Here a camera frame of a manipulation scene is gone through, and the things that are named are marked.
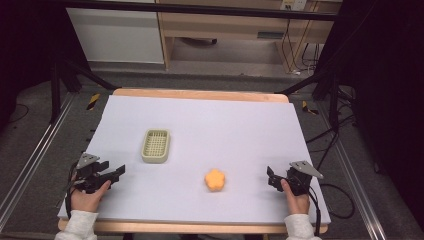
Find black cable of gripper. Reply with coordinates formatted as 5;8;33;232
308;183;356;237
64;162;79;220

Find dark curtain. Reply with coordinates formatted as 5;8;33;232
314;0;424;231
0;0;91;131

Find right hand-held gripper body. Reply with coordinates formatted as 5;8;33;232
276;160;324;197

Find wooden table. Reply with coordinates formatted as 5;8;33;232
57;87;329;235

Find hanging black cables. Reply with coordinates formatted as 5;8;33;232
280;18;321;76

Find person's left hand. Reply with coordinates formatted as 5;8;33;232
70;173;112;214

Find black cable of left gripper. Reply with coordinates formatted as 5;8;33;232
64;162;79;220

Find beige plastic soap dish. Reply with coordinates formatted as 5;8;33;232
141;128;171;164

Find orange flower-shaped soap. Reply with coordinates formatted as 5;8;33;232
204;168;227;193

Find aluminium floor rail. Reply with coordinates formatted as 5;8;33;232
318;103;389;240
0;93;77;231

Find white cabinet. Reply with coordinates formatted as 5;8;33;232
65;0;165;65

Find black metal stand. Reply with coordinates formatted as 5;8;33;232
274;68;342;132
49;58;119;125

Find black floor cable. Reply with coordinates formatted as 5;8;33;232
7;103;30;124

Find black horizontal metal bar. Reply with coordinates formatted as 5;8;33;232
53;0;338;22

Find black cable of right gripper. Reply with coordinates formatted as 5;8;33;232
308;183;356;237

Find white foam mat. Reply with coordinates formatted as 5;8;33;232
57;94;332;226

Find wooden desk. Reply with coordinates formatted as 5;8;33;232
155;0;344;73

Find person's right hand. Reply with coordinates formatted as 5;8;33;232
280;178;311;216

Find yellow black striped tape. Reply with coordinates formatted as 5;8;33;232
86;92;101;111
301;100;319;116

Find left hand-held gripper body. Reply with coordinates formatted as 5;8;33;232
72;152;111;195

